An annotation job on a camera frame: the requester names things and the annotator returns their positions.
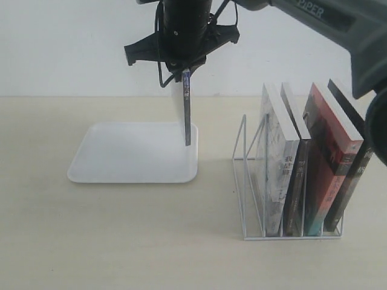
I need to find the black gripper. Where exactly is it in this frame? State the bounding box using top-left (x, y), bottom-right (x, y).
top-left (124, 18), bottom-right (240, 82)

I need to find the blue paperback book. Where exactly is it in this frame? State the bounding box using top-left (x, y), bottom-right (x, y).
top-left (171, 69), bottom-right (191, 146)

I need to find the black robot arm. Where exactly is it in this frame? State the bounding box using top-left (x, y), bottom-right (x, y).
top-left (125, 0), bottom-right (386, 162)

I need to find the grey white paperback book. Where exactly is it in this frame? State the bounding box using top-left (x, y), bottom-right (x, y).
top-left (255, 83), bottom-right (300, 236)

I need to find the red black paperback book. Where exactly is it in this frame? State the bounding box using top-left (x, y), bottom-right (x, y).
top-left (304, 83), bottom-right (363, 236)

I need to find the dark black paperback book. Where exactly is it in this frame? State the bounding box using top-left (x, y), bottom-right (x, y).
top-left (323, 78), bottom-right (376, 233)

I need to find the white rectangular plastic tray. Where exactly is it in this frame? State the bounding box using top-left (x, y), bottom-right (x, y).
top-left (67, 122), bottom-right (199, 184)

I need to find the white wire book rack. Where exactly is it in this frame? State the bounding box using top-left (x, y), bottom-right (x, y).
top-left (232, 114), bottom-right (344, 241)

